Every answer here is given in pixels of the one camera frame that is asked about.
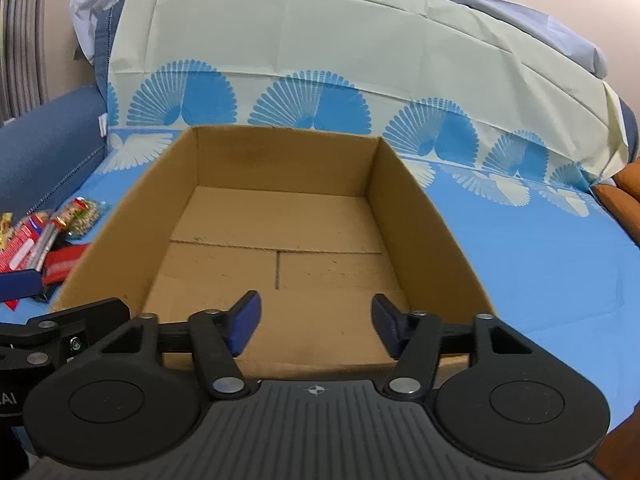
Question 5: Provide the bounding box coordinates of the blue sofa cushion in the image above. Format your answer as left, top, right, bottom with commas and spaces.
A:
0, 5, 640, 221

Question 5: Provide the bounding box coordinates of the red white snack packet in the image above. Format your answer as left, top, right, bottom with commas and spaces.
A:
0, 211, 53, 275

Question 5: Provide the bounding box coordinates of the slim silver snack packet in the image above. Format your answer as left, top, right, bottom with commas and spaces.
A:
31, 214, 68, 270

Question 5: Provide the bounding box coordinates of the brown cardboard box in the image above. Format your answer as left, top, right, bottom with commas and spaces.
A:
47, 125, 501, 376

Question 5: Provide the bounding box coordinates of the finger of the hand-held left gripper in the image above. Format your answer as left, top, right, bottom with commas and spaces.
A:
0, 270, 42, 303
0, 297, 132, 380

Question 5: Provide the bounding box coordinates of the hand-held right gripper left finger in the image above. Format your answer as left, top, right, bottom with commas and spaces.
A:
97, 290, 263, 401

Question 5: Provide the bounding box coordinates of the orange cushion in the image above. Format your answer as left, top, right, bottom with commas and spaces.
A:
590, 157, 640, 251

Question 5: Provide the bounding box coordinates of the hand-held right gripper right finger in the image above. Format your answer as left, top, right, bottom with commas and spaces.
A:
371, 294, 538, 401

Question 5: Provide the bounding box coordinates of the blue fan-print blanket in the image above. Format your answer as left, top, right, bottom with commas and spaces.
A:
0, 0, 640, 441

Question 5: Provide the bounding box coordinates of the clear bag of mixed nuts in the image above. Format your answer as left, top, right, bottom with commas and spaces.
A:
54, 196, 110, 239

